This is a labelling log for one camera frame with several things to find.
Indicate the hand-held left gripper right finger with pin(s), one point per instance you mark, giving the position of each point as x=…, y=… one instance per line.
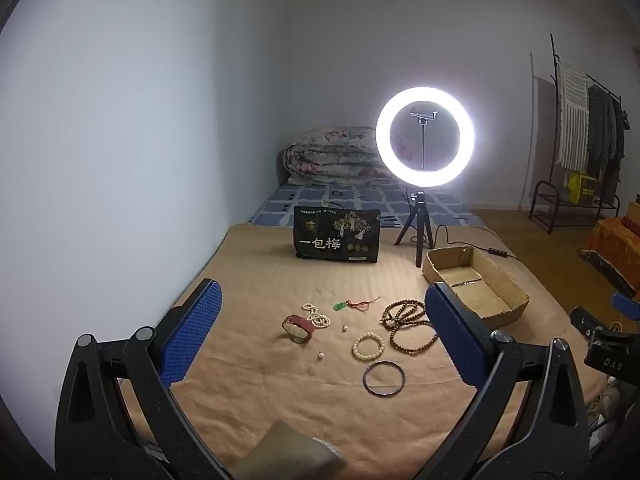
x=455, y=340

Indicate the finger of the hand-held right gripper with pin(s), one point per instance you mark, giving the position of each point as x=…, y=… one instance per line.
x=627, y=305
x=587, y=322

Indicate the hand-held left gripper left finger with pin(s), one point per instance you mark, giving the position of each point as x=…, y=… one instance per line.
x=195, y=330

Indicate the cardboard box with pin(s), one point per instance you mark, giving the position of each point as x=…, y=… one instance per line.
x=490, y=287

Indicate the thin metal bangle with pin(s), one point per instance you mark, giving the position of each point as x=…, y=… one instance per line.
x=367, y=385

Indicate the orange cloth covered furniture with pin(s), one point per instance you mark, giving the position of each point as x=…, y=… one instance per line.
x=615, y=250

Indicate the tan blanket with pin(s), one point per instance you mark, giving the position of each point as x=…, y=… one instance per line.
x=260, y=285

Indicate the black mini tripod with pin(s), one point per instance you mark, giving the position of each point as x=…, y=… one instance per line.
x=419, y=230

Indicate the yellow box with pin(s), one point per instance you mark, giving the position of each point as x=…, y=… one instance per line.
x=582, y=188

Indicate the black metal clothes rack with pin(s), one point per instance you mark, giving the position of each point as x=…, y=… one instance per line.
x=542, y=200

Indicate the olive green flat object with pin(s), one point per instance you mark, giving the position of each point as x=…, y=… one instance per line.
x=285, y=455

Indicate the black printed snack bag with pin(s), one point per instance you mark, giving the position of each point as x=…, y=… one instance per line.
x=336, y=235

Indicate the dark hanging clothes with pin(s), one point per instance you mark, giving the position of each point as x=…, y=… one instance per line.
x=605, y=145

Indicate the blue checkered bedsheet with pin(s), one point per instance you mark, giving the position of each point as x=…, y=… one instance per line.
x=320, y=200

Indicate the white striped hanging cloth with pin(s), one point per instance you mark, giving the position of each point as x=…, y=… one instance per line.
x=572, y=115

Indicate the folded floral quilt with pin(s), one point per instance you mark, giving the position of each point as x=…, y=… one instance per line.
x=330, y=157

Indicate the phone holder on pole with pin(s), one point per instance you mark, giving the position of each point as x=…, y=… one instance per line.
x=424, y=112

